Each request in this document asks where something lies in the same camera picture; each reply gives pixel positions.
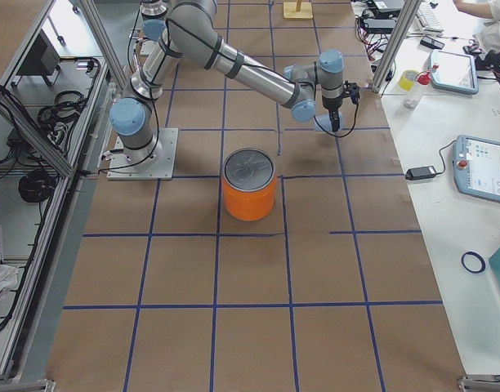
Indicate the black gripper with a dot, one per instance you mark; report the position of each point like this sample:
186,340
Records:
332,105

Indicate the silver robot arm, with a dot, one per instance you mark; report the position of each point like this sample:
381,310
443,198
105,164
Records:
188,32

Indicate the yellow tape roll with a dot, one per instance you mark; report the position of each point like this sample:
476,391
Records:
407,79

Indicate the red round object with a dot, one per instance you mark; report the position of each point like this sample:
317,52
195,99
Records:
423,78

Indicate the large orange can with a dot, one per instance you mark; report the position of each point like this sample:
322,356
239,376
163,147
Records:
248,184

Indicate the black adapter on table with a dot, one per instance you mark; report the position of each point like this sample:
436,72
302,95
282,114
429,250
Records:
420,173

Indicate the wooden mug rack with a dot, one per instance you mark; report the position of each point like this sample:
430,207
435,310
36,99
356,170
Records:
297,10

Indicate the far teach pendant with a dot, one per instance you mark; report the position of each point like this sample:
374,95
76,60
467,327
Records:
454,72

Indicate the teach pendant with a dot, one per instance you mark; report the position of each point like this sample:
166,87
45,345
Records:
476,167
454,72

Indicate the near teach pendant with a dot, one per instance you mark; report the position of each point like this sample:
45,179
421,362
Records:
476,167

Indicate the black control box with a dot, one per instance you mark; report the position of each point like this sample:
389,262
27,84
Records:
42,58

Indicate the aluminium frame upright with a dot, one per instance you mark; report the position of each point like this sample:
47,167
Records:
399,32

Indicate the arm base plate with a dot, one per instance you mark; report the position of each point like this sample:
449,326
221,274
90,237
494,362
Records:
156,161

